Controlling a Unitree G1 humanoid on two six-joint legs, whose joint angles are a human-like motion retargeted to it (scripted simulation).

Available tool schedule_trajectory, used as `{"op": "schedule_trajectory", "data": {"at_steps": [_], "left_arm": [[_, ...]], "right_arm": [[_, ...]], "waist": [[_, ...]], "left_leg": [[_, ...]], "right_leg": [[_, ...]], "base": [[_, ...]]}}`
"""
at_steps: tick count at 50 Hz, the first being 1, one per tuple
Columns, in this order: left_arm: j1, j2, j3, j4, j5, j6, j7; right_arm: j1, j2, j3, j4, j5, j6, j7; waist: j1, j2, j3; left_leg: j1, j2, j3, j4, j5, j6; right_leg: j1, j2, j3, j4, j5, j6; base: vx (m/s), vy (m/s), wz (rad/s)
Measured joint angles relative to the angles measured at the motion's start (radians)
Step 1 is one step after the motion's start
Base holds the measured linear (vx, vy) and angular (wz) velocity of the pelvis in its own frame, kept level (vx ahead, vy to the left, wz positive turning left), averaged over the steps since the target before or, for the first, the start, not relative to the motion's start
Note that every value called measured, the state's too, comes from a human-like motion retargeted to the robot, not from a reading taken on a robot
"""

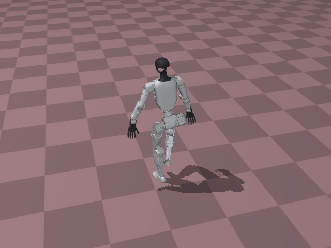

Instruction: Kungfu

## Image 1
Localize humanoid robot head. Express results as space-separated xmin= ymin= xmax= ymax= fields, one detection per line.
xmin=155 ymin=57 xmax=171 ymax=82

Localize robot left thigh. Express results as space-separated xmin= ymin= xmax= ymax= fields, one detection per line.
xmin=151 ymin=122 xmax=166 ymax=157

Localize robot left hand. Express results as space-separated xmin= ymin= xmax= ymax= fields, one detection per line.
xmin=127 ymin=120 xmax=139 ymax=139

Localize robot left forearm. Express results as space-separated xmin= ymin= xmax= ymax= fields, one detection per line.
xmin=130 ymin=101 xmax=141 ymax=124

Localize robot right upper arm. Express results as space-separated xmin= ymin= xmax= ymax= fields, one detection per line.
xmin=174 ymin=76 xmax=188 ymax=100

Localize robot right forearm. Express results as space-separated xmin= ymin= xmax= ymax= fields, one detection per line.
xmin=183 ymin=97 xmax=191 ymax=112

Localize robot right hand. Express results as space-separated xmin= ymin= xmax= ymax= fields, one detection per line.
xmin=186 ymin=107 xmax=196 ymax=124

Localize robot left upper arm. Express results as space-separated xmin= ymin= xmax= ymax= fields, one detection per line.
xmin=138 ymin=82 xmax=155 ymax=109

